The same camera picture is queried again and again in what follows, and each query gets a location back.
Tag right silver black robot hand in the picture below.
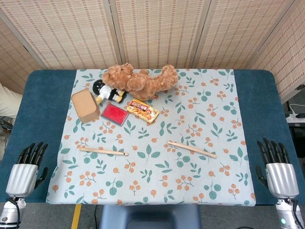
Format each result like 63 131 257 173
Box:
255 137 300 199

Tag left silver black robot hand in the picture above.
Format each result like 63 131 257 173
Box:
5 142 49 198

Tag wooden stick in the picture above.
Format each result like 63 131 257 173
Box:
167 140 217 159
79 147 129 157

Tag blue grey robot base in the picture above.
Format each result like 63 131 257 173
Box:
99 204 202 229

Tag white power strip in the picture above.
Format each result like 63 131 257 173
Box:
285 112 305 123

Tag yellow floor tape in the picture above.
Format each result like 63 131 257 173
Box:
71 204 82 229

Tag blue table mat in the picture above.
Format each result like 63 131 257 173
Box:
0 69 305 206

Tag brown cardboard box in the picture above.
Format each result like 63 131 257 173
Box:
71 87 100 123

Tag red ink pad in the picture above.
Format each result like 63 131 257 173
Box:
100 102 130 126

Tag black white plush doll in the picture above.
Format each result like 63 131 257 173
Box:
92 79 127 104

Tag floral tablecloth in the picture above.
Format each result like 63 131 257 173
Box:
45 68 257 206

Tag yellow snack packet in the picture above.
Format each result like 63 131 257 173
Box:
126 98 160 124

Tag brown teddy bear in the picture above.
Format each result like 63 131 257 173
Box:
102 62 179 101

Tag woven folding screen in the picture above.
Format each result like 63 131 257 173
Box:
0 0 305 104

